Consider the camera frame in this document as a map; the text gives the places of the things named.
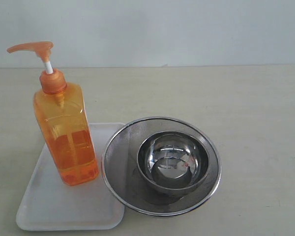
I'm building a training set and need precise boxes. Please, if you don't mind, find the orange pump soap bottle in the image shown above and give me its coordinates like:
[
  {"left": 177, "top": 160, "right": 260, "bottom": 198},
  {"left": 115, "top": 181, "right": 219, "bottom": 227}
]
[{"left": 7, "top": 41, "right": 99, "bottom": 186}]

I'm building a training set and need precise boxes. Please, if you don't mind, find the stainless steel bowl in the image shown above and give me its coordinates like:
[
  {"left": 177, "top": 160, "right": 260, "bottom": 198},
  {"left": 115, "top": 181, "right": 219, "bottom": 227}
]
[{"left": 136, "top": 131, "right": 210, "bottom": 197}]

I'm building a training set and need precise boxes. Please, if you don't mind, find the steel mesh strainer basket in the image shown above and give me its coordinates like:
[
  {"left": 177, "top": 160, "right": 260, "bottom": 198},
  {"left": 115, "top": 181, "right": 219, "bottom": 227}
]
[{"left": 101, "top": 117, "right": 221, "bottom": 217}]

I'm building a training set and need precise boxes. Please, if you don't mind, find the white rectangular plastic tray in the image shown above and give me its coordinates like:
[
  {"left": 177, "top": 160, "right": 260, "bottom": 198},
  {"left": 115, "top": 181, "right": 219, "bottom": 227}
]
[{"left": 15, "top": 122, "right": 126, "bottom": 232}]

